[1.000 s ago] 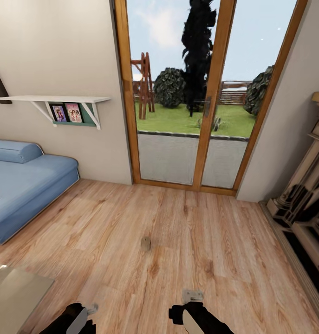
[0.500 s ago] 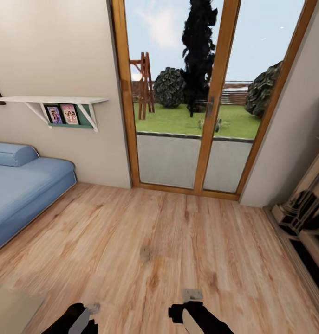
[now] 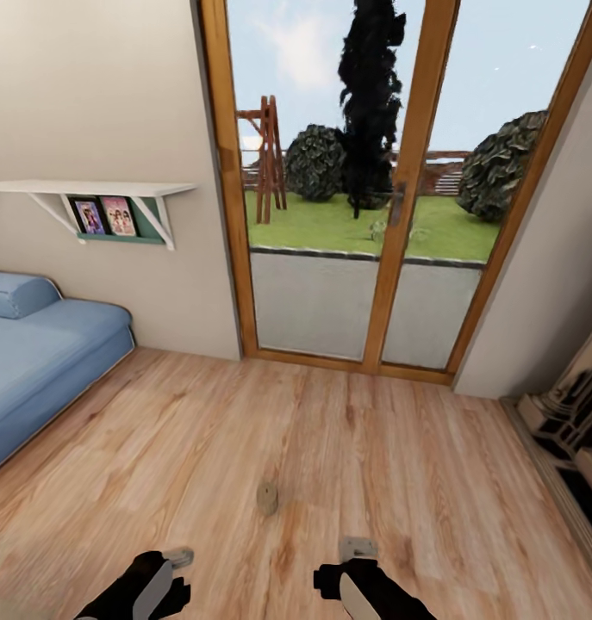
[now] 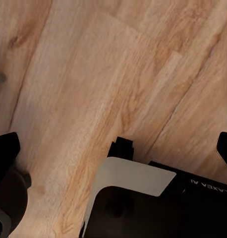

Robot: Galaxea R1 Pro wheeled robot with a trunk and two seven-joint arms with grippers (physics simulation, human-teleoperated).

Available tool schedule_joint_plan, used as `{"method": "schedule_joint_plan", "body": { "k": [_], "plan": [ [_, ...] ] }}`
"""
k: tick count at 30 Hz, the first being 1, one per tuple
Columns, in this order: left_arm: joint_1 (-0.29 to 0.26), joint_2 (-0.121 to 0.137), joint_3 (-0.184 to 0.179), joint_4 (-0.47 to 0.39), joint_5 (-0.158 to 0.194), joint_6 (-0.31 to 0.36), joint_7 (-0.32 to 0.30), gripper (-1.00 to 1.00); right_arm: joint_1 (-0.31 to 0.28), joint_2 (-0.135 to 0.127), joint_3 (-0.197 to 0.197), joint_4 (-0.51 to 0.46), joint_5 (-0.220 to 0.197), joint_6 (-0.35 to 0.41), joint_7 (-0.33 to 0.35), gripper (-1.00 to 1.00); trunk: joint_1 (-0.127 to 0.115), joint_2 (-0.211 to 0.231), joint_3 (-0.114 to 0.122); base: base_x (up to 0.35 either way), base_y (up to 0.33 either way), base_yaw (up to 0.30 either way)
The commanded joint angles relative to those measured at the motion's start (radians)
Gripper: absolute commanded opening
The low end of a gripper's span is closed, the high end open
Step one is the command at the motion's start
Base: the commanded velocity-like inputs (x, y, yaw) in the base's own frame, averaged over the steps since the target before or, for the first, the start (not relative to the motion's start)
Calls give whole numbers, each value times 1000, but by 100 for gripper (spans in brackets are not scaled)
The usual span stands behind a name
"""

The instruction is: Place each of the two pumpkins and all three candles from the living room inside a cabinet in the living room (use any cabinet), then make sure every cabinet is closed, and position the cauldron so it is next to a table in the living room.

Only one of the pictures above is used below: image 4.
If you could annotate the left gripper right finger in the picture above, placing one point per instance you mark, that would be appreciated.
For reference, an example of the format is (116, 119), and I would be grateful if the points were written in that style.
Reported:
(222, 145)

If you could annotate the cauldron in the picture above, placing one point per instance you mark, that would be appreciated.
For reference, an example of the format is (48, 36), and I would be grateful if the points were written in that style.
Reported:
(13, 200)

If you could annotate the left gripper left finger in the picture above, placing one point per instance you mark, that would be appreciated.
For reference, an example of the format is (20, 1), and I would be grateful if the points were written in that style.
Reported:
(9, 148)

